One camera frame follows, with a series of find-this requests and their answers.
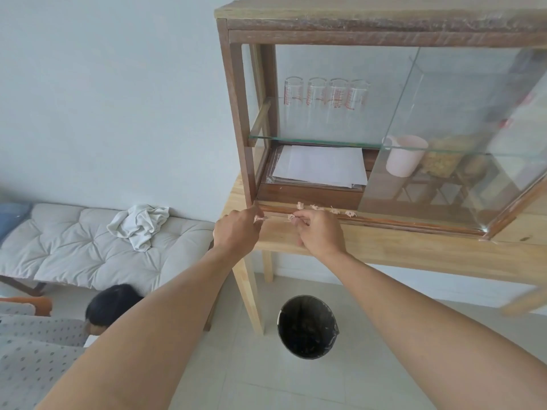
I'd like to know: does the person's left hand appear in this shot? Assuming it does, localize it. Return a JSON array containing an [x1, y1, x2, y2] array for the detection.
[[213, 207, 266, 260]]

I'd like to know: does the person's right hand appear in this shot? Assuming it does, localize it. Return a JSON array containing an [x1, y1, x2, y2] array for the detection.
[[293, 209, 347, 258]]

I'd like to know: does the person's left forearm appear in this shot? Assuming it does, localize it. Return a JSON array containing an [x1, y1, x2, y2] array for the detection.
[[36, 245, 259, 410]]

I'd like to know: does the person's right forearm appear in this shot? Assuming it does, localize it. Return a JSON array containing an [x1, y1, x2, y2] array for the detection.
[[323, 249, 547, 410]]

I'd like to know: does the dark wooden tray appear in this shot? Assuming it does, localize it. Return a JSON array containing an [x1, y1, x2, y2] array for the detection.
[[257, 143, 379, 206]]

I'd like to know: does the white paper stack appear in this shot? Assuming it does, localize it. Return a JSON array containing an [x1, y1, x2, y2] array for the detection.
[[272, 145, 368, 189]]

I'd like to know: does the glass shelf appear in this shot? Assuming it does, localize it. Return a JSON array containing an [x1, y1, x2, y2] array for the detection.
[[247, 134, 547, 157]]

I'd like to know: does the light wooden table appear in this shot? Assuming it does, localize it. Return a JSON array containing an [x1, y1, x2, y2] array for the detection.
[[222, 174, 547, 336]]

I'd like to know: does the black trash bin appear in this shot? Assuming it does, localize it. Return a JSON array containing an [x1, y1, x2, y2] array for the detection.
[[277, 295, 340, 361]]

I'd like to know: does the pale pink plastic cup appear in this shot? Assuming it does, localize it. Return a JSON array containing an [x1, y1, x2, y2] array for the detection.
[[382, 135, 429, 178]]

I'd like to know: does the wooden glass display cabinet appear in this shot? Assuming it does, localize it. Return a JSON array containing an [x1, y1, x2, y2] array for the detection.
[[215, 0, 547, 242]]

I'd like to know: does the crumpled white cloth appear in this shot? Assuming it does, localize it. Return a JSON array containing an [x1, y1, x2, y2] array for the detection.
[[106, 204, 171, 252]]

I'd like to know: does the jar with yellow contents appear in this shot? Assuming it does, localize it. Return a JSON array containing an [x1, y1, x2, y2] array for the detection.
[[421, 136, 480, 176]]

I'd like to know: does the sliding glass door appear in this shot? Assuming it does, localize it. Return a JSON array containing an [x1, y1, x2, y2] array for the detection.
[[358, 47, 547, 236]]

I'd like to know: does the grey tufted bench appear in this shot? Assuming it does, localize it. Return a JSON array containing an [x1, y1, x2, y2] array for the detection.
[[0, 203, 215, 298]]

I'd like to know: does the blue pillow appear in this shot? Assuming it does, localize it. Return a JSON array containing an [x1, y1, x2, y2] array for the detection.
[[0, 202, 34, 244]]

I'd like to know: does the grey dotted upholstered chair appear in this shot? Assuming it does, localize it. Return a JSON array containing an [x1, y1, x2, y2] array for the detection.
[[0, 296, 91, 410]]

